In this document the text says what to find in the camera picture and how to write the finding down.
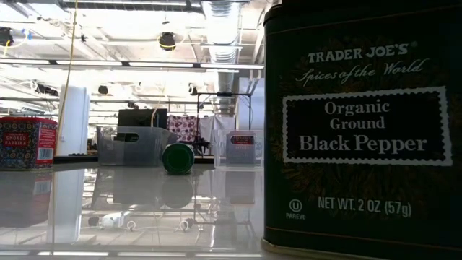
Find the green lidded spice jar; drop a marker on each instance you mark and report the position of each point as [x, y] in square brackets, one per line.
[178, 159]

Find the black pepper spice tin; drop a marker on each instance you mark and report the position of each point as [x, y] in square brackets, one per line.
[361, 180]

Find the clear plastic bin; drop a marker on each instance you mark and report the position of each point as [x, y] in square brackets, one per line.
[220, 159]

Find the red white patterned cloth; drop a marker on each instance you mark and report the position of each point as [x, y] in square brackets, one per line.
[182, 128]

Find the black round ceiling lamp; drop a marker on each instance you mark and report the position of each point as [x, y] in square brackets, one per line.
[193, 89]
[103, 89]

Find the left clear bin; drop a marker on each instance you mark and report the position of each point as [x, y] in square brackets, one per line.
[144, 151]

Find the black monitor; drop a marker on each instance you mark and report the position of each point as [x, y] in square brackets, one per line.
[140, 117]

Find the white column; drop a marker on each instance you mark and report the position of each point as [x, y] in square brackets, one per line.
[74, 122]

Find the black ceiling device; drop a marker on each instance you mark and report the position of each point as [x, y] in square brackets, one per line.
[5, 36]

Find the black metal stand frame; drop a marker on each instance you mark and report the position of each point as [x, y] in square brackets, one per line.
[223, 94]

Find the overhead frame bar with lights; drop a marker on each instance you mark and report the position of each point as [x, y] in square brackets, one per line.
[196, 65]

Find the silver ventilation duct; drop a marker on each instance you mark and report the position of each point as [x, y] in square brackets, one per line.
[222, 36]

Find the black overhead camera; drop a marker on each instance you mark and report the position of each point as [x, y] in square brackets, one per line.
[167, 41]

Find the black aluminium table frame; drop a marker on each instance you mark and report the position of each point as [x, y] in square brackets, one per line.
[76, 159]

